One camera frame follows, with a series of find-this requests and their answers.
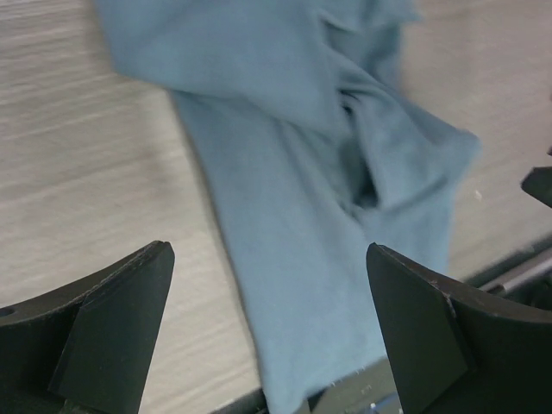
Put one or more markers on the grey-blue t shirt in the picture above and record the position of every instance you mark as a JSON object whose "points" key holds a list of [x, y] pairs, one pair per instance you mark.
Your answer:
{"points": [[311, 153]]}

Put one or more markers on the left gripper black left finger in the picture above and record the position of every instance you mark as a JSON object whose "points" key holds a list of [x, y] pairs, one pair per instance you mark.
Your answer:
{"points": [[87, 346]]}

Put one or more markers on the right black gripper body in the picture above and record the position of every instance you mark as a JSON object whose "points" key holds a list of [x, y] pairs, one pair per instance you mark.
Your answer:
{"points": [[538, 184]]}

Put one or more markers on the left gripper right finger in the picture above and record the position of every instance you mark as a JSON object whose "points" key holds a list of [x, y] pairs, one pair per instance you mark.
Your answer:
{"points": [[453, 348]]}

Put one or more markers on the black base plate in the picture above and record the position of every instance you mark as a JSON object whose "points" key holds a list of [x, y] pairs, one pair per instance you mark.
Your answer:
{"points": [[373, 390]]}

